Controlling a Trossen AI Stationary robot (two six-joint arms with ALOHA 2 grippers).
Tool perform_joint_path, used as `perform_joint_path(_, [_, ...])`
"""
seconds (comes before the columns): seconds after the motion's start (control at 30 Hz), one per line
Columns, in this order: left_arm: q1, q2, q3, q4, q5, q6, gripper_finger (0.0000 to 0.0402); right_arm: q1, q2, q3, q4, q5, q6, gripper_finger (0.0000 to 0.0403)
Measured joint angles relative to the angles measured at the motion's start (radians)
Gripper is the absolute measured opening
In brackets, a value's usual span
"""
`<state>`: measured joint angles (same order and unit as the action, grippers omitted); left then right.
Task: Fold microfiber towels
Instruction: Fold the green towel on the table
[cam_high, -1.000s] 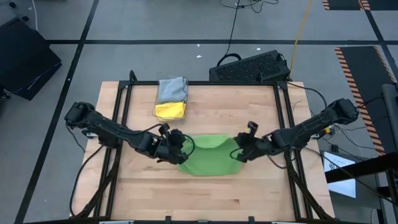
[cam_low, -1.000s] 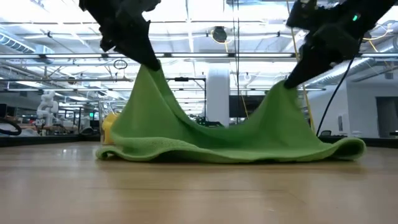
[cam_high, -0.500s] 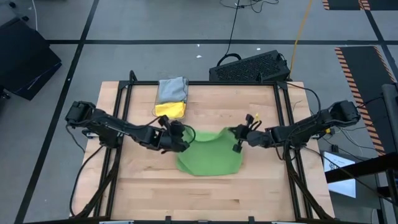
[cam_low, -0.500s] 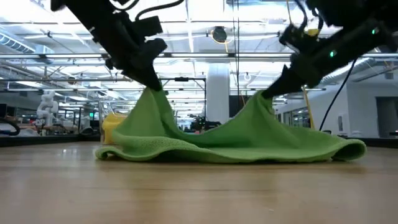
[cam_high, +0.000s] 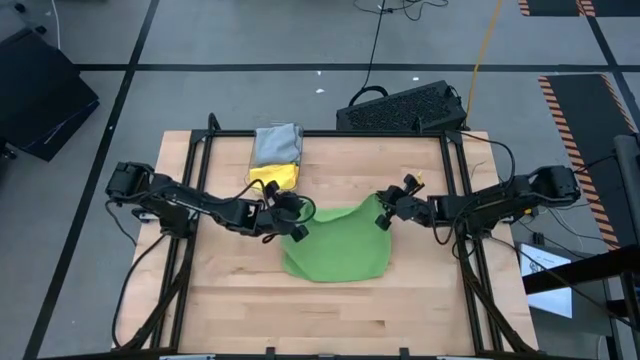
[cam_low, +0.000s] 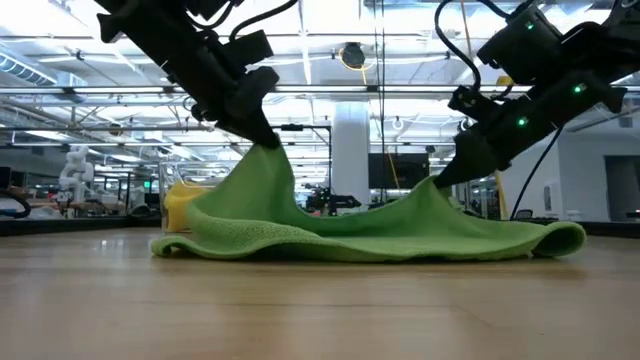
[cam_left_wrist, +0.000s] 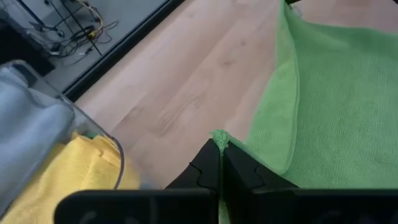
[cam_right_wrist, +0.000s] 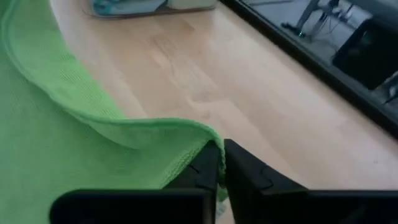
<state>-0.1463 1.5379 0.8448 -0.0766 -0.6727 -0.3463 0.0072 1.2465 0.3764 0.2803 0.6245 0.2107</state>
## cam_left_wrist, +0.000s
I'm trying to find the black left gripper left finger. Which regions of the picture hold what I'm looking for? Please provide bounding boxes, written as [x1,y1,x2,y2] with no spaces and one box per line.
[54,138,223,224]

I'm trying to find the smooth grey microfiber towel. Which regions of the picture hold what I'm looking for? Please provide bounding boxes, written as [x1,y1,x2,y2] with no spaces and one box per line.
[0,67,76,215]

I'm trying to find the clear plastic bin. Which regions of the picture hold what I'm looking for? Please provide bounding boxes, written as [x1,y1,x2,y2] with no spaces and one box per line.
[0,59,126,218]

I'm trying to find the black metal table frame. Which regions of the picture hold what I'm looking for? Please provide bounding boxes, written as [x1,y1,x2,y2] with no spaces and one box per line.
[62,0,186,102]

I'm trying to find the black floor cable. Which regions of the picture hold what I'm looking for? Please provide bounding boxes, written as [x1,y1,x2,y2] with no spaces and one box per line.
[27,0,119,66]

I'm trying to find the bright green microfiber towel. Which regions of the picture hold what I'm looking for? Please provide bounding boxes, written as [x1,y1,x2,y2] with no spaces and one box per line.
[210,0,398,224]

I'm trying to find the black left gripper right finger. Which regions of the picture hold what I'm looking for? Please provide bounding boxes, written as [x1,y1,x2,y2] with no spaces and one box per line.
[221,141,398,224]

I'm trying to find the yellow microfiber towel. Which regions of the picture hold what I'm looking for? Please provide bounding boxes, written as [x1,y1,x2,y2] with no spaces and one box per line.
[0,130,141,224]

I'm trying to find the yellow cable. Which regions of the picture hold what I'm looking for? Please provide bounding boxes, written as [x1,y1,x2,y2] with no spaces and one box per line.
[76,0,104,38]

